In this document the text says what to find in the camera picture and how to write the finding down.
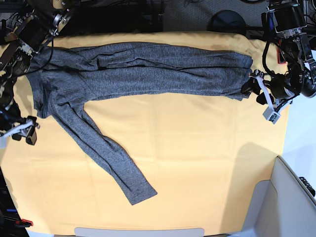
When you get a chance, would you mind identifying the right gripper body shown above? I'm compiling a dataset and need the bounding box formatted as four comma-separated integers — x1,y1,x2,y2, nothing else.
0,108,37,137

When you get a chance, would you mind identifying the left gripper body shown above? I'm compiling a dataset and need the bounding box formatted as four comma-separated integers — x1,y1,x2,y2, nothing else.
254,70,300,111

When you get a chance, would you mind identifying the grey long-sleeve T-shirt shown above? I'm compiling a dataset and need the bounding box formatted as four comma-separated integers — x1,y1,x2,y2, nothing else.
27,42,253,205

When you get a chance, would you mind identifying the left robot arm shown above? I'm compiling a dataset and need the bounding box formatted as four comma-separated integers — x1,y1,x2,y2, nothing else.
241,0,316,113

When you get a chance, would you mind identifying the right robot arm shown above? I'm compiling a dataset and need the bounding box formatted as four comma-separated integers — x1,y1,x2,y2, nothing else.
0,0,71,149

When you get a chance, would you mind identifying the red clamp at right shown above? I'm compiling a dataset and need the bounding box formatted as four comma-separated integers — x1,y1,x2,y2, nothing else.
277,40,286,65

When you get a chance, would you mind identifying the red clamp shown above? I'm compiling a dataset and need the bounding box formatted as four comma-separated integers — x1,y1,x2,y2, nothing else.
277,40,286,65
14,219,33,228

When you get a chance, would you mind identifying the black round stand base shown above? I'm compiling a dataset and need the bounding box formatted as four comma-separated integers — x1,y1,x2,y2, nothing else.
207,10,246,36

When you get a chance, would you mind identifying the yellow table cloth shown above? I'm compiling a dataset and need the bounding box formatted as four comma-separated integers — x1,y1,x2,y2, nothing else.
0,31,293,235

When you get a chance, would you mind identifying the red clamp at left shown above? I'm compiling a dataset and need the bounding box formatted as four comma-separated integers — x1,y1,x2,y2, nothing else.
14,219,33,228

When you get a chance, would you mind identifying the black remote control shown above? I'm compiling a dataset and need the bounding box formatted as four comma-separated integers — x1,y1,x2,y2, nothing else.
299,177,316,197

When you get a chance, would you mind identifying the grey tray at bottom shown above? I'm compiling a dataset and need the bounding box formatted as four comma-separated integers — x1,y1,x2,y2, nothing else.
75,227,204,237

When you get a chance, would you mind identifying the white box bin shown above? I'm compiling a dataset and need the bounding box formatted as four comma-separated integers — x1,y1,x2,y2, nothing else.
240,157,316,237

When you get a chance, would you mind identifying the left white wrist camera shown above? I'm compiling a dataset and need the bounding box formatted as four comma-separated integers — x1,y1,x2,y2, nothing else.
263,107,280,124

